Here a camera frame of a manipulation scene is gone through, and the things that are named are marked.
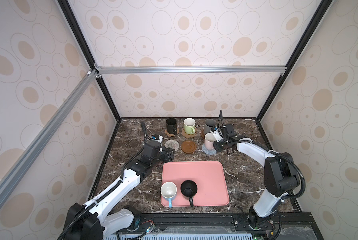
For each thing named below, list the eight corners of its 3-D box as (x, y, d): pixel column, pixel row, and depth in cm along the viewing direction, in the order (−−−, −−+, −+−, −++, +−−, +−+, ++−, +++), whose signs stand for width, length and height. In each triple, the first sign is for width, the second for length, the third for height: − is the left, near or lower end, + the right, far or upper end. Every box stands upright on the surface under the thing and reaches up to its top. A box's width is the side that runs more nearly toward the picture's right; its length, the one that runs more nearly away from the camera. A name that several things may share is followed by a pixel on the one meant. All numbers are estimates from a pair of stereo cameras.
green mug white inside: (183, 138, 110) (183, 128, 102) (183, 127, 117) (183, 117, 109) (194, 138, 110) (195, 128, 102) (194, 127, 117) (194, 117, 109)
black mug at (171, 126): (166, 136, 111) (165, 128, 104) (167, 124, 118) (166, 116, 111) (177, 136, 111) (176, 128, 104) (177, 124, 118) (177, 116, 111)
